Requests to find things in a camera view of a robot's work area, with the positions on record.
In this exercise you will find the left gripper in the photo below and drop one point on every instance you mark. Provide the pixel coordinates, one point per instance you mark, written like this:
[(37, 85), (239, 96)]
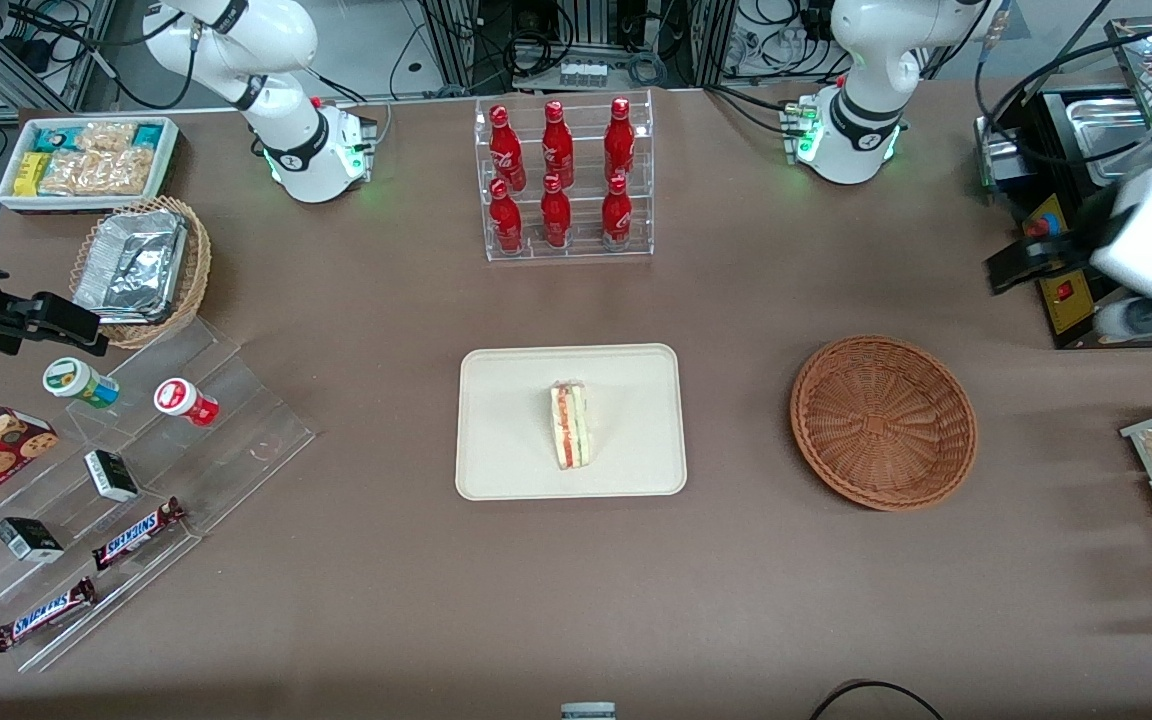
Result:
[(1074, 243)]

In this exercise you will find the triangular sandwich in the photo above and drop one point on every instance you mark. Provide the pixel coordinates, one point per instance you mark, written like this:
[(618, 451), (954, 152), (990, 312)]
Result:
[(570, 425)]

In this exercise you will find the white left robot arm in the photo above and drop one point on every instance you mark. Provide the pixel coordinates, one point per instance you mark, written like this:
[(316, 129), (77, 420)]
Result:
[(851, 120)]

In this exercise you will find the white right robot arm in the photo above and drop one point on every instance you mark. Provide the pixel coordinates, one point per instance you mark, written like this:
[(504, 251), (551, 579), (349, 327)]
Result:
[(286, 150)]

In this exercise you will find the light tan wicker basket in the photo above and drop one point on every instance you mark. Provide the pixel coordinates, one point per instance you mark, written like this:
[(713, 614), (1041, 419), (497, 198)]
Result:
[(198, 270)]

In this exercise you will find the brown round wicker basket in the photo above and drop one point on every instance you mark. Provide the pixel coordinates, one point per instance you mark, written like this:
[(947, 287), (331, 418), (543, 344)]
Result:
[(881, 425)]

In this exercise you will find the cream rectangular tray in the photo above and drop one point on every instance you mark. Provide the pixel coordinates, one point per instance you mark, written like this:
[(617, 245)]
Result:
[(506, 425)]

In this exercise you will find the red emergency button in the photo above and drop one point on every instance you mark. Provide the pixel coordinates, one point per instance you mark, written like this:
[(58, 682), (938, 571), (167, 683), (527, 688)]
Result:
[(1040, 226)]

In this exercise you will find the green lidded cup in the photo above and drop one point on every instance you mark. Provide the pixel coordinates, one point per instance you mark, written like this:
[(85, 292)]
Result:
[(76, 380)]

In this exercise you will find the black food warmer machine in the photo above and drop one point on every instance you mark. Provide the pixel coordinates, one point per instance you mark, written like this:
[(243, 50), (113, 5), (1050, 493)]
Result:
[(1046, 150)]

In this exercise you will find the stack of foil trays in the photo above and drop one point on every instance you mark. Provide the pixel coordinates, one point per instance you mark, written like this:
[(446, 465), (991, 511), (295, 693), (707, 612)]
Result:
[(131, 265)]

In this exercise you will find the steel pan in warmer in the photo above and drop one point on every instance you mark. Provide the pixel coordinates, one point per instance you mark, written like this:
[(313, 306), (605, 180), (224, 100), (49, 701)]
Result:
[(1116, 135)]

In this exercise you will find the yellow snack pack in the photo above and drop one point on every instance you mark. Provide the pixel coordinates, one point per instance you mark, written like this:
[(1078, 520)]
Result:
[(31, 174)]

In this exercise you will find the red lidded cup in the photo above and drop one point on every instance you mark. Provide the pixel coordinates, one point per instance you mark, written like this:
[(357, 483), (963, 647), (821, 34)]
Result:
[(184, 400)]

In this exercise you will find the small black white box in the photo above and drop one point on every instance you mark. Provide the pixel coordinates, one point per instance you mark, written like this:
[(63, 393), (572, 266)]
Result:
[(29, 540), (112, 476)]

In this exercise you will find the large clear cracker bag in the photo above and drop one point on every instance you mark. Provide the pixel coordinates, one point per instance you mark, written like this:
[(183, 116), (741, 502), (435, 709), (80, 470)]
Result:
[(101, 172)]

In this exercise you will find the teal snack pack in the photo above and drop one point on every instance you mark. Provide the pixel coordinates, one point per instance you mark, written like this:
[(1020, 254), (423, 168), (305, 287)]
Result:
[(58, 138)]

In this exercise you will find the small clear cracker bag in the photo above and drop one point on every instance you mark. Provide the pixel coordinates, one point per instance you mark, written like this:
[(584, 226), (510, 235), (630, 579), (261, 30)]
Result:
[(106, 136)]

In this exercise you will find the clear acrylic stepped stand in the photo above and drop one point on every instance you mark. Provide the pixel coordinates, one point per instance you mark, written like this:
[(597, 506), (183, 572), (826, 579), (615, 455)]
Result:
[(236, 430)]

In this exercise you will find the white rectangular snack bin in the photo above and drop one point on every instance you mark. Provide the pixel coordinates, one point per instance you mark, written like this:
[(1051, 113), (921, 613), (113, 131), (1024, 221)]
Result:
[(168, 150)]

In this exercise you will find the brown snickers bar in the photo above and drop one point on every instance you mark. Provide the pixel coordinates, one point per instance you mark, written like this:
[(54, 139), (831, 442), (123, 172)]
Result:
[(136, 534), (44, 614)]

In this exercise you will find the red cola bottle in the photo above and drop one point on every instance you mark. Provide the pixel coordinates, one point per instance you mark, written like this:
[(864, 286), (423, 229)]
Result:
[(506, 222), (617, 218), (619, 140), (556, 218), (557, 145), (505, 150)]

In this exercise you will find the clear acrylic bottle rack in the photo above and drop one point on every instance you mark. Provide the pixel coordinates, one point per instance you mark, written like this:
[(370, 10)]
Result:
[(586, 255)]

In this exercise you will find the white power strip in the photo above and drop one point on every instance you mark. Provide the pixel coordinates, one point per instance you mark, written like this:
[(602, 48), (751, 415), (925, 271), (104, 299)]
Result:
[(583, 74)]

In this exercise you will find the grey white device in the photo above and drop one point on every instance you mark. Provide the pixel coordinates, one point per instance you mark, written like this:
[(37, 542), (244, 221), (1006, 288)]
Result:
[(588, 712)]

